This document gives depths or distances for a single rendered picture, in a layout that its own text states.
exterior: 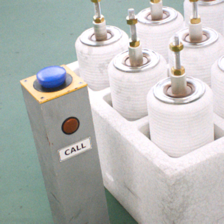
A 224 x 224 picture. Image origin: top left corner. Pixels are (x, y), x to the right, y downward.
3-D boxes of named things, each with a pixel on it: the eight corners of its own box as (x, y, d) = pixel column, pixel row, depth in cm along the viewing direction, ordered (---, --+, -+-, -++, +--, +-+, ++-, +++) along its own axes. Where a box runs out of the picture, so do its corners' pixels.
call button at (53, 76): (73, 85, 76) (70, 72, 75) (46, 96, 75) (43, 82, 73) (60, 74, 79) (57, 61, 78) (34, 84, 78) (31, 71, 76)
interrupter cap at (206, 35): (172, 51, 94) (172, 47, 93) (174, 30, 100) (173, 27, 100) (219, 49, 93) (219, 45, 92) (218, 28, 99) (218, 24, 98)
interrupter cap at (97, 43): (125, 28, 103) (124, 24, 103) (119, 47, 97) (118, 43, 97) (85, 29, 105) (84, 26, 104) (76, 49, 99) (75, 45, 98)
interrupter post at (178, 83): (177, 86, 85) (176, 67, 83) (190, 90, 83) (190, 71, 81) (167, 93, 83) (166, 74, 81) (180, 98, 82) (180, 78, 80)
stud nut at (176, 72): (177, 68, 82) (176, 63, 82) (187, 71, 81) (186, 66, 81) (169, 74, 81) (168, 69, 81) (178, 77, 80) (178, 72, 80)
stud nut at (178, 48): (176, 44, 80) (175, 39, 80) (185, 47, 79) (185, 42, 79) (167, 50, 79) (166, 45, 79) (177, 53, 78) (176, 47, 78)
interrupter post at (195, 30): (188, 43, 95) (187, 25, 94) (188, 36, 97) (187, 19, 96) (203, 42, 95) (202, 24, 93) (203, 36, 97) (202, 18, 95)
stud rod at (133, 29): (131, 54, 91) (126, 10, 87) (134, 51, 92) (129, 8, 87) (137, 55, 90) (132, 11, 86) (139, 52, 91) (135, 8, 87)
